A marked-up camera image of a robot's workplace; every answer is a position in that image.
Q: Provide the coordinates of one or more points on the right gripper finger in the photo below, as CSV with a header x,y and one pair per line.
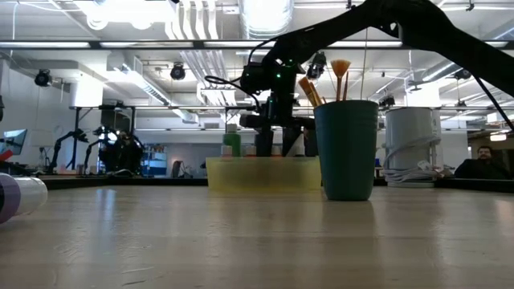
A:
x,y
290,142
264,144

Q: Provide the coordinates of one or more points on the green paint bottle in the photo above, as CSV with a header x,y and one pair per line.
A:
x,y
233,144

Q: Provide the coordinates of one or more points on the dark green plastic cup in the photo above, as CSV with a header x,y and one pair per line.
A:
x,y
347,152

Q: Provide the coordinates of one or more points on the black paintbrush yellow ferrule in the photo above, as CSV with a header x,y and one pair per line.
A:
x,y
340,66

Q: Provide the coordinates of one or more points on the purple paint bottle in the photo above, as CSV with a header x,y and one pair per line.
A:
x,y
20,196

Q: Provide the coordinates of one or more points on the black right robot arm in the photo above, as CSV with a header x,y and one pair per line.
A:
x,y
441,36

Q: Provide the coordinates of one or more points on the black background robot arm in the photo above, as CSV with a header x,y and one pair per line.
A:
x,y
96,144
66,140

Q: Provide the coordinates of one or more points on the yellow plastic tray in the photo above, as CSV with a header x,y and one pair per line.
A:
x,y
241,172

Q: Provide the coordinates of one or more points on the blue storage shelf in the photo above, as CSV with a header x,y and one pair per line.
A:
x,y
154,160

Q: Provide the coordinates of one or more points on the person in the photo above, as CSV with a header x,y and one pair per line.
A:
x,y
484,164
120,154

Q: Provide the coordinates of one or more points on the background computer monitor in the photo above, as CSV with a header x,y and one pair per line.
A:
x,y
12,142

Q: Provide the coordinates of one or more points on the black overhead camera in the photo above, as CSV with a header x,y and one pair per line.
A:
x,y
178,71
317,66
386,101
42,78
463,74

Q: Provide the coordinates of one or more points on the silver round ceiling duct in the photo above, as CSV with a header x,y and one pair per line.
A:
x,y
265,16

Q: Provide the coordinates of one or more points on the silver slanted ceiling duct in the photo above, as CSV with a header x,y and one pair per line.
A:
x,y
441,70

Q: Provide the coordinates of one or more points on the black overhead frame beam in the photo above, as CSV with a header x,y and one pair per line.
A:
x,y
95,45

